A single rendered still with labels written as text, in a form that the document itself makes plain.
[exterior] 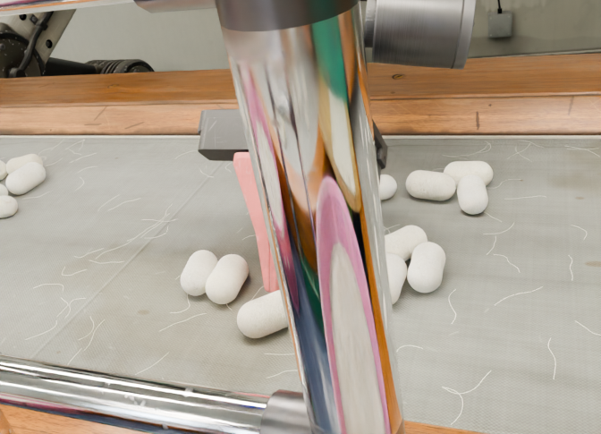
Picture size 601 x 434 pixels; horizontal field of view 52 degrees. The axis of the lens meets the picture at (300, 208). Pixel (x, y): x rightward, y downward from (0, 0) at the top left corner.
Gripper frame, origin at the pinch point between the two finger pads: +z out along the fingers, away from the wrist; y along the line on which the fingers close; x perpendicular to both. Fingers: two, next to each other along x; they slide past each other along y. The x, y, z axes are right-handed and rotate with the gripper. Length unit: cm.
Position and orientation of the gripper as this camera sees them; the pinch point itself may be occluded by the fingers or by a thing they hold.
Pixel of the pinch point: (275, 278)
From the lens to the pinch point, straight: 36.0
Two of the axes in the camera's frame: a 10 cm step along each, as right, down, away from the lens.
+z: -1.3, 9.6, -2.4
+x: 3.2, 2.7, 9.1
